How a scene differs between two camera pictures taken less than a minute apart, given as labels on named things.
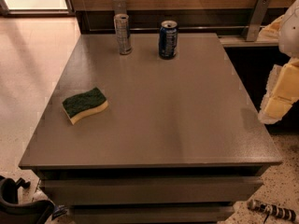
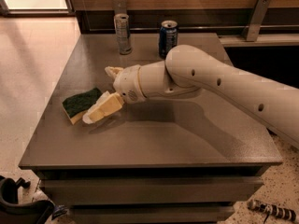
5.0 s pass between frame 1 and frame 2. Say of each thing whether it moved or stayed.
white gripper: moved
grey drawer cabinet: stayed
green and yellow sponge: stayed
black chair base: stayed
